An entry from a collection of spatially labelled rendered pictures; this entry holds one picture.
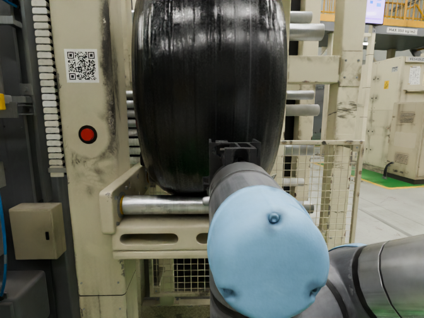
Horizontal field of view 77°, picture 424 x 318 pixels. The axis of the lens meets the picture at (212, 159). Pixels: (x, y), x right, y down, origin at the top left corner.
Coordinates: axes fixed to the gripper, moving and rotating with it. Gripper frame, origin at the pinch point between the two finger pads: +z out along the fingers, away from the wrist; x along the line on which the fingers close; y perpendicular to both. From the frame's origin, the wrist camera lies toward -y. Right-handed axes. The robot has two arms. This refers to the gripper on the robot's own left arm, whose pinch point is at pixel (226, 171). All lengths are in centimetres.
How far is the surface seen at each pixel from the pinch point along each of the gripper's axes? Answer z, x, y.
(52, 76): 17.3, 40.5, 19.3
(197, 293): 57, 8, -69
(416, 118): 349, -312, 0
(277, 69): -1.4, -8.6, 18.5
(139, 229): 6.2, 18.7, -14.7
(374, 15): 351, -235, 144
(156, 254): 6.2, 15.3, -20.6
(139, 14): 2.1, 15.7, 28.3
